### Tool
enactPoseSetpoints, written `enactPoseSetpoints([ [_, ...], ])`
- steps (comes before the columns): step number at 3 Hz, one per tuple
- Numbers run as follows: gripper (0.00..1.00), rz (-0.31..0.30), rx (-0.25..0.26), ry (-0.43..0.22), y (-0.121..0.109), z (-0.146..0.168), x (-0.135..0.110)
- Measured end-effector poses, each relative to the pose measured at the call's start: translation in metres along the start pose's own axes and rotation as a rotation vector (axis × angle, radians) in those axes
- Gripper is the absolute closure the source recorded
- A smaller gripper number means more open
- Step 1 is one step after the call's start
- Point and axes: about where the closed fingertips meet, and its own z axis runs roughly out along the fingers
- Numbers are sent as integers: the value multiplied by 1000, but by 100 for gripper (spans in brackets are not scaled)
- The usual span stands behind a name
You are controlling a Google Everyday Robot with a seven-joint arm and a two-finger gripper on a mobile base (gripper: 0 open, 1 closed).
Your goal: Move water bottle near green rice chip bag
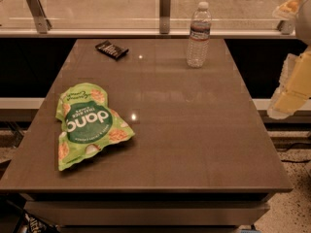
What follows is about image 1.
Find middle metal railing bracket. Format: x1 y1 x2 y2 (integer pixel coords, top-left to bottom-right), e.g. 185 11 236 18
159 0 171 34

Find glass railing panel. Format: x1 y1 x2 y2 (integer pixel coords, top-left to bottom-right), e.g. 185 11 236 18
0 0 287 30

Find left metal railing bracket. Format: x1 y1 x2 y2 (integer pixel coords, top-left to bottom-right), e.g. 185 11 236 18
26 0 52 34

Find black floor cable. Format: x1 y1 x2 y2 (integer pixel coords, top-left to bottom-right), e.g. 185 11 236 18
275 141 311 164

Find metal railing bracket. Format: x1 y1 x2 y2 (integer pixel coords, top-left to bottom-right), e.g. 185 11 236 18
277 20 294 35
159 0 171 34
26 0 52 34

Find black snack bar wrapper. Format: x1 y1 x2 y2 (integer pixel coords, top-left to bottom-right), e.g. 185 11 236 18
95 40 128 60

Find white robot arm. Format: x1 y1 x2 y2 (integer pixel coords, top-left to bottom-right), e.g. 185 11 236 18
267 0 311 119

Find grey table drawer front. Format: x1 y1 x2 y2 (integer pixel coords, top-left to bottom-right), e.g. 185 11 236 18
25 201 269 226

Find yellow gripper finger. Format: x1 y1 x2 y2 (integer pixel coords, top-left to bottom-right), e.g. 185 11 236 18
267 50 311 119
272 0 302 19

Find green rice chip bag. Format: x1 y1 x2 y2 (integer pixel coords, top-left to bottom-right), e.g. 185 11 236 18
55 83 135 171

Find clear plastic water bottle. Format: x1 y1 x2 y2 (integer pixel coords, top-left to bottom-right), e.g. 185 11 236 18
187 2 212 68

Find right metal railing bracket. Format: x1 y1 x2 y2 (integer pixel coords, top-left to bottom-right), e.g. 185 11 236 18
277 20 294 35

